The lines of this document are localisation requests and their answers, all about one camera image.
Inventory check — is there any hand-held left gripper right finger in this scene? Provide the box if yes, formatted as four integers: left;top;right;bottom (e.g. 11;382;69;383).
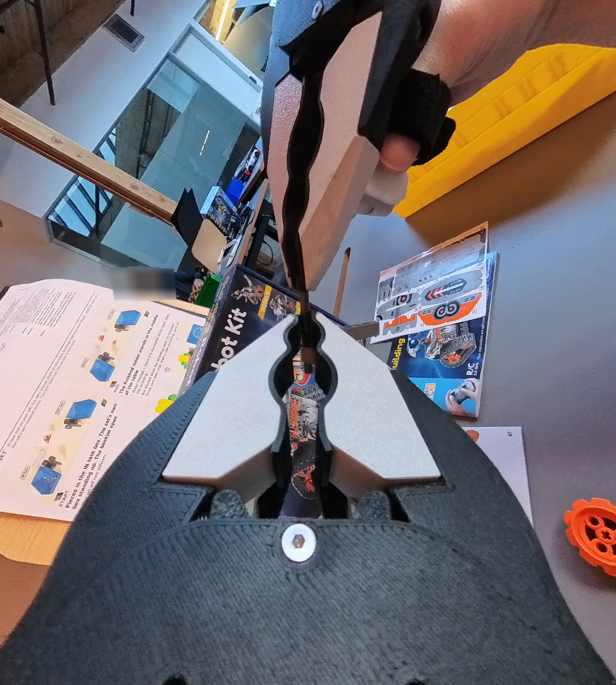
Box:
310;313;443;519

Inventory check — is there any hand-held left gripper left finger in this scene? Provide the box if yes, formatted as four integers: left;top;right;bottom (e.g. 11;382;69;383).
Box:
161;315;295;519

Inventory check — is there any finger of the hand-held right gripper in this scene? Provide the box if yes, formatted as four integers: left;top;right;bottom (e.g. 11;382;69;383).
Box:
261;72;309;292
298;12;382;292

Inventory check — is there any black axle rod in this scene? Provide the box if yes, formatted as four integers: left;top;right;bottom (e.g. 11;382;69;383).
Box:
298;289;316;372

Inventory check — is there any person's right forearm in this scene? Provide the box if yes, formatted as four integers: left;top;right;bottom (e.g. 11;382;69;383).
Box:
522;0;616;54

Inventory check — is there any white printed task sheet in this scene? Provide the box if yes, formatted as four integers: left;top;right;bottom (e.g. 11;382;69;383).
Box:
0;278;209;522

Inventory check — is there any grey desk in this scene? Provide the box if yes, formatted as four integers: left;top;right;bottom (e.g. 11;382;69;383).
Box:
265;64;616;685

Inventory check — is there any person's right hand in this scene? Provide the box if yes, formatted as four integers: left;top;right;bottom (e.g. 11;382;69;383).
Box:
380;0;533;172

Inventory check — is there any blue kit manual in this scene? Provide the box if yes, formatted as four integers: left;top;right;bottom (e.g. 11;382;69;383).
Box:
388;252;498;418

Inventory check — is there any blue robot kit box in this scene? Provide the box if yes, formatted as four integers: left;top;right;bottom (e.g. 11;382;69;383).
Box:
178;263;352;519

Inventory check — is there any white open instruction booklet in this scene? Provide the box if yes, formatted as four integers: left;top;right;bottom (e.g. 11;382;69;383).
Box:
460;425;533;528

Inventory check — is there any green storage bin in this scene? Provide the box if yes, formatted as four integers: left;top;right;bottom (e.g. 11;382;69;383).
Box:
193;272;224;307

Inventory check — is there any grey orange sticker sheet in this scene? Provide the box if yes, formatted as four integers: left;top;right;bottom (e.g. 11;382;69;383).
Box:
373;222;489;343

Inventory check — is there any yellow plastic bin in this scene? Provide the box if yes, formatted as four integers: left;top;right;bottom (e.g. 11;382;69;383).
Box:
393;44;616;219

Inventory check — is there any wooden pillar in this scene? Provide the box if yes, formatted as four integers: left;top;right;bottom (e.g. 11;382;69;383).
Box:
0;77;183;223

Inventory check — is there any orange gear wheel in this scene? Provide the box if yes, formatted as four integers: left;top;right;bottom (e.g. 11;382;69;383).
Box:
564;498;616;579

